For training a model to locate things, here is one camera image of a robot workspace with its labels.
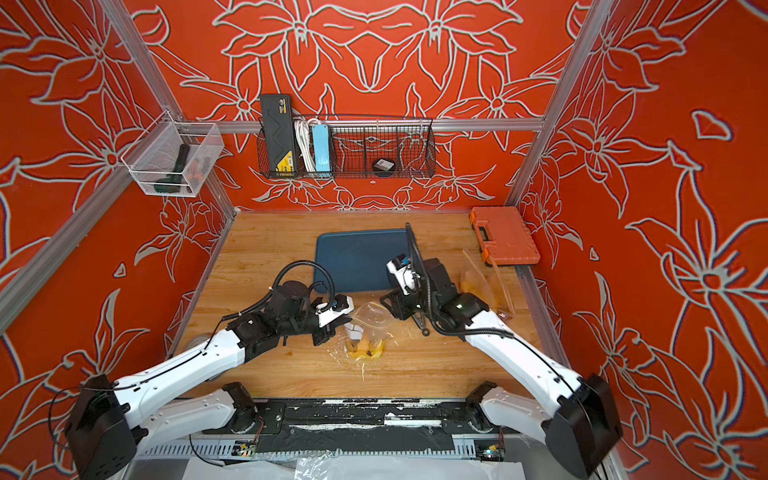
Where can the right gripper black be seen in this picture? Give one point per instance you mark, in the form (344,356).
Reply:
(399,297)

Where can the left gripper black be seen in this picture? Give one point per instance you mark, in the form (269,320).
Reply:
(325,334)

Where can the bag with yellow duck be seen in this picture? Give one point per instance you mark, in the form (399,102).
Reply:
(368,331)

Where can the dark blue tray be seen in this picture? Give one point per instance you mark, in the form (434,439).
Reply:
(356,260)

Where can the black metal tongs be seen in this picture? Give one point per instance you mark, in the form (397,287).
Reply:
(421,322)

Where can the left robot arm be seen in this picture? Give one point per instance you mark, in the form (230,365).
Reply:
(112,421)

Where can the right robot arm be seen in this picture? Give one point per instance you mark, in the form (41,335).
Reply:
(575,417)

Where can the clear tape roll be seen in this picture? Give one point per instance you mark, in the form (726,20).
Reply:
(195,345)

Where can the orange tool case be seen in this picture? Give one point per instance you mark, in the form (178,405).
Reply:
(503,237)

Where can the light blue power bank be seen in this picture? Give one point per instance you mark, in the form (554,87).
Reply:
(321,145)

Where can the black box in basket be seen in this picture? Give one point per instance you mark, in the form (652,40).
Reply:
(278,128)

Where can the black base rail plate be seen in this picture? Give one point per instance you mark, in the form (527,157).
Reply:
(367,425)

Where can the black wire wall basket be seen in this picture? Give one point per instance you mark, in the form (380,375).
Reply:
(357,141)

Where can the clear acrylic wall bin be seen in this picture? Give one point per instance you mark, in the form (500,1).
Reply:
(153,153)

